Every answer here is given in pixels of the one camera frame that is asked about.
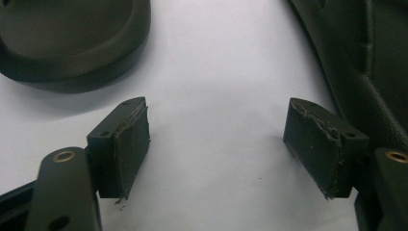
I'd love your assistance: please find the black leather shoe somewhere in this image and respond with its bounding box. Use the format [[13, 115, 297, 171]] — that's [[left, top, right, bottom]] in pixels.
[[287, 0, 408, 156], [0, 0, 152, 94]]

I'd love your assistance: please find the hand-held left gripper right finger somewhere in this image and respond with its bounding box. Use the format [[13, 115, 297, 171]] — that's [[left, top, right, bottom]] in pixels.
[[283, 97, 370, 200]]

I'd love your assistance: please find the white table mat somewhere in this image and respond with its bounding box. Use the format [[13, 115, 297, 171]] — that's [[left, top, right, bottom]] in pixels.
[[0, 0, 408, 231]]

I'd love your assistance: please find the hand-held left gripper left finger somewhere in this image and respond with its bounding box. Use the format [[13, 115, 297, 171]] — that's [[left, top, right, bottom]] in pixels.
[[86, 95, 152, 200]]

